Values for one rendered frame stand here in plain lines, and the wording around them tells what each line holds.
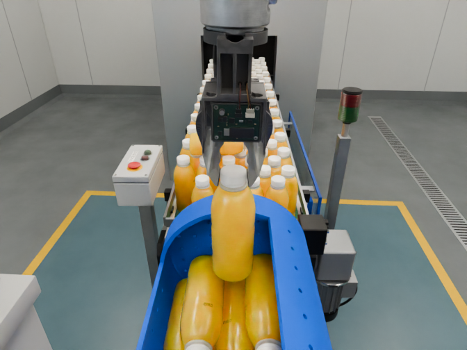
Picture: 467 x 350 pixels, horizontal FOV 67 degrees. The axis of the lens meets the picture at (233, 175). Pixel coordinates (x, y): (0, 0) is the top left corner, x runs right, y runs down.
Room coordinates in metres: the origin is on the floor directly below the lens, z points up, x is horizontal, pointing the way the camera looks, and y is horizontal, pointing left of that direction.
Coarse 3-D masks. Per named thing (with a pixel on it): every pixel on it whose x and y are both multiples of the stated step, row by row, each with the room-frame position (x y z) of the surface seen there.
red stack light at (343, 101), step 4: (344, 96) 1.07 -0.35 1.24; (348, 96) 1.06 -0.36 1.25; (352, 96) 1.05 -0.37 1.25; (356, 96) 1.05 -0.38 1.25; (360, 96) 1.06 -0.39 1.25; (340, 100) 1.09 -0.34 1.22; (344, 100) 1.07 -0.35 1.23; (348, 100) 1.06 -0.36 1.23; (352, 100) 1.05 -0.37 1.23; (356, 100) 1.06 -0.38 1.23; (360, 100) 1.06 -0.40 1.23; (344, 104) 1.06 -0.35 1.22; (348, 104) 1.06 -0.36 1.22; (352, 104) 1.05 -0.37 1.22; (356, 104) 1.06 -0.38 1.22; (360, 104) 1.07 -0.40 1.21
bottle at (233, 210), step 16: (224, 192) 0.42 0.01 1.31; (240, 192) 0.42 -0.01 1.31; (224, 208) 0.41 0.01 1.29; (240, 208) 0.41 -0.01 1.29; (224, 224) 0.40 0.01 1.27; (240, 224) 0.40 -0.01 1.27; (224, 240) 0.40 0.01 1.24; (240, 240) 0.40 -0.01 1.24; (224, 256) 0.40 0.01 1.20; (240, 256) 0.40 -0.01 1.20; (224, 272) 0.40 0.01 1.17; (240, 272) 0.40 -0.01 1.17
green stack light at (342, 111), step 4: (340, 104) 1.09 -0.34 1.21; (340, 108) 1.08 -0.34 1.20; (344, 108) 1.06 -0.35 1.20; (348, 108) 1.06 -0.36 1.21; (352, 108) 1.05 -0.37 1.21; (356, 108) 1.06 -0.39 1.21; (340, 112) 1.07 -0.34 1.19; (344, 112) 1.06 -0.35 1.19; (348, 112) 1.05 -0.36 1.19; (352, 112) 1.05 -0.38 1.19; (356, 112) 1.06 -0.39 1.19; (340, 116) 1.07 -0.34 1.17; (344, 116) 1.06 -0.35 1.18; (348, 116) 1.05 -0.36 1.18; (352, 116) 1.05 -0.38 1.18; (356, 116) 1.06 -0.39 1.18; (340, 120) 1.07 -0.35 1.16; (344, 120) 1.06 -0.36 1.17; (348, 120) 1.05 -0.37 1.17; (352, 120) 1.05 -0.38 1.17; (356, 120) 1.06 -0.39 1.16
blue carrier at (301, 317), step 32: (192, 224) 0.48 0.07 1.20; (256, 224) 0.53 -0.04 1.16; (288, 224) 0.49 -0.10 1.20; (192, 256) 0.53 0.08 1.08; (288, 256) 0.40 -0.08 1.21; (160, 288) 0.44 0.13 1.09; (288, 288) 0.33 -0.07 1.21; (160, 320) 0.40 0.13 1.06; (288, 320) 0.28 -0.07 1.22; (320, 320) 0.31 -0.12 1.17
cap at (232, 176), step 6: (222, 168) 0.44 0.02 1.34; (228, 168) 0.44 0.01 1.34; (234, 168) 0.44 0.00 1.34; (240, 168) 0.44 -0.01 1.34; (222, 174) 0.42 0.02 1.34; (228, 174) 0.42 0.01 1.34; (234, 174) 0.42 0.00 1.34; (240, 174) 0.42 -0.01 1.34; (246, 174) 0.43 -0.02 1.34; (222, 180) 0.42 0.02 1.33; (228, 180) 0.42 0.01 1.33; (234, 180) 0.41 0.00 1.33; (240, 180) 0.42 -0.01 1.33; (246, 180) 0.43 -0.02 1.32; (228, 186) 0.42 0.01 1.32; (234, 186) 0.42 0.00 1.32; (240, 186) 0.42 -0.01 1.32
